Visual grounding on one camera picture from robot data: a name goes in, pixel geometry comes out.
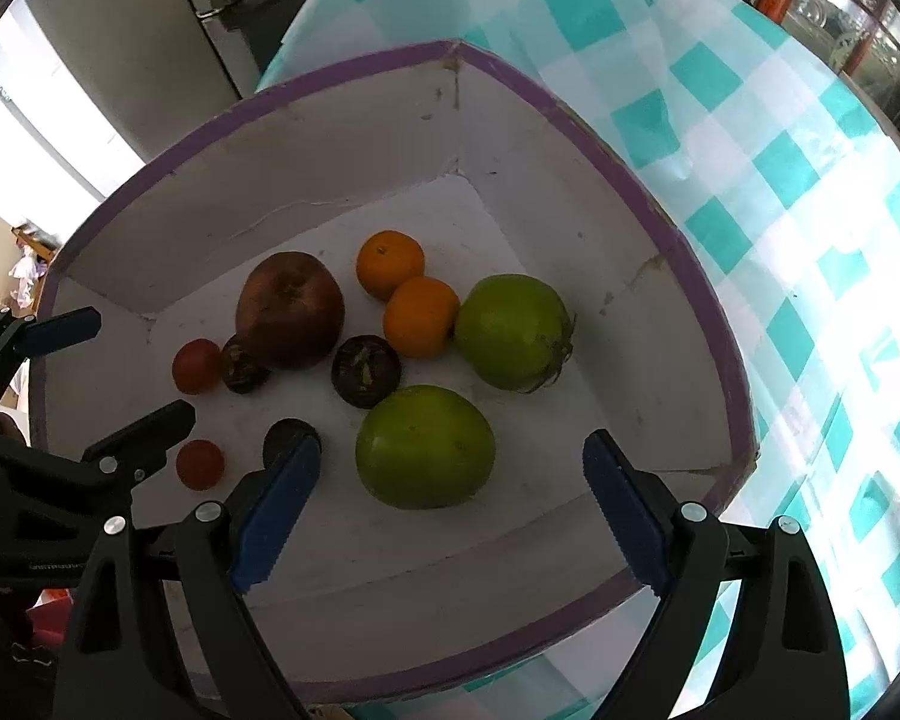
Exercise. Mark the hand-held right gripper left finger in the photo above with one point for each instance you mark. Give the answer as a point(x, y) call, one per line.
point(277, 517)

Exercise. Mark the green guava with stem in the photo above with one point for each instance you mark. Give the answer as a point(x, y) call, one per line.
point(510, 330)

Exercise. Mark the dark red clothing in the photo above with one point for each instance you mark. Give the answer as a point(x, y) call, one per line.
point(7, 660)

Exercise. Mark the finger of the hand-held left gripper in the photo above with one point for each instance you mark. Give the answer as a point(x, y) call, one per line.
point(154, 427)
point(60, 331)

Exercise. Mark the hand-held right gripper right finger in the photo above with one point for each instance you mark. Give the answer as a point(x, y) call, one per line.
point(626, 510)

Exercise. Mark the orange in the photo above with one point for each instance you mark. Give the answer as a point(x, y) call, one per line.
point(390, 262)
point(420, 319)

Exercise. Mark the teal checkered tablecloth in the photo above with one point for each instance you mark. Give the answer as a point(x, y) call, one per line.
point(795, 240)

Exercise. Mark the white cardboard box purple rim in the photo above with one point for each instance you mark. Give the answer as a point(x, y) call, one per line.
point(532, 187)

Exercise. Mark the red-brown apple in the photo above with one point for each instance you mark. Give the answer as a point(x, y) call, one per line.
point(289, 311)

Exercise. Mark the red tomato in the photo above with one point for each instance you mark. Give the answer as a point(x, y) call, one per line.
point(199, 463)
point(196, 366)

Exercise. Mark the pale crumpled cloth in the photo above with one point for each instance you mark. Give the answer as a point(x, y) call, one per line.
point(26, 270)

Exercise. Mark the dark purple round fruit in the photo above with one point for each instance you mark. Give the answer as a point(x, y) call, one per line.
point(365, 373)
point(244, 369)
point(286, 433)

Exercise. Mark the grey refrigerator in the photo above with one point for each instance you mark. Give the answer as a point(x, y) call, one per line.
point(120, 15)

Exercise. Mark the wooden glass cabinet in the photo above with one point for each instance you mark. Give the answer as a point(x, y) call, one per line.
point(832, 7)

